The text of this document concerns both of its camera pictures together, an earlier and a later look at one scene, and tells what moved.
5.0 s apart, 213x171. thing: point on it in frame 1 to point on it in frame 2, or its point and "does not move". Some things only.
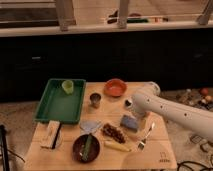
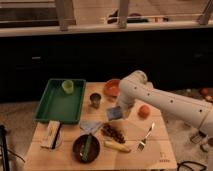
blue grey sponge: x=129 y=122 to x=114 y=113
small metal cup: x=95 y=99 does not move
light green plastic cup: x=68 y=86 does not move
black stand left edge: x=3 y=147 does not move
